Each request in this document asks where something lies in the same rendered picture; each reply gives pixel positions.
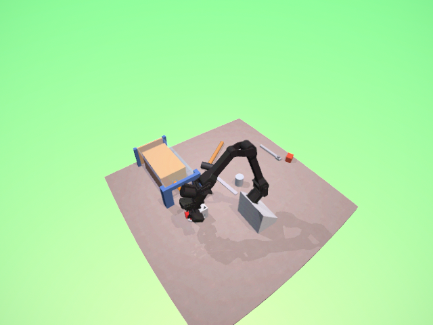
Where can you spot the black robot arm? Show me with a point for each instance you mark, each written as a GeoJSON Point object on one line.
{"type": "Point", "coordinates": [209, 177]}

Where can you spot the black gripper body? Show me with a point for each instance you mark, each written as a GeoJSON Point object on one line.
{"type": "Point", "coordinates": [196, 216]}

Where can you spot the black mallet with wooden handle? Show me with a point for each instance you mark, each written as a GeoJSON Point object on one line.
{"type": "Point", "coordinates": [208, 165]}

